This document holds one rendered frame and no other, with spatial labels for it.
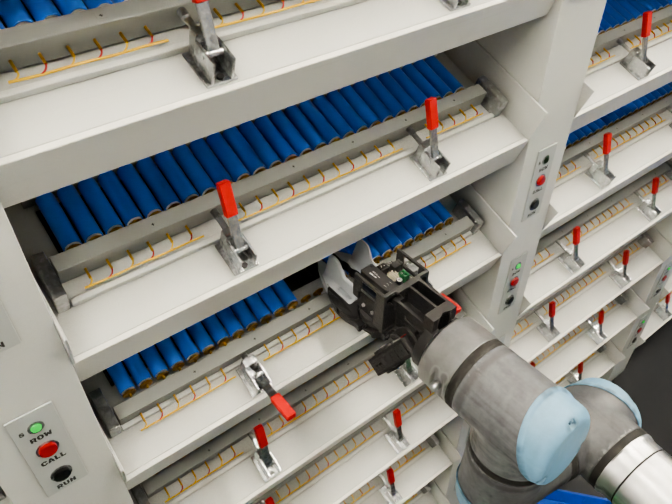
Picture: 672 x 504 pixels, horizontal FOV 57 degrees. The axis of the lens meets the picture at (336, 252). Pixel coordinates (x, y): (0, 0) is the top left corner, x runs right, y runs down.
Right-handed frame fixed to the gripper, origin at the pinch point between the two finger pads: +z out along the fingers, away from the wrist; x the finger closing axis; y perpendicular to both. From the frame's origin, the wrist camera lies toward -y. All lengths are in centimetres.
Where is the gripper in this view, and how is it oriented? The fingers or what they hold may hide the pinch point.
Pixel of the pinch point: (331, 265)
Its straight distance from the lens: 83.2
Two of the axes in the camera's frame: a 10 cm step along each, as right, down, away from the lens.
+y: 0.0, -7.5, -6.7
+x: -7.8, 4.2, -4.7
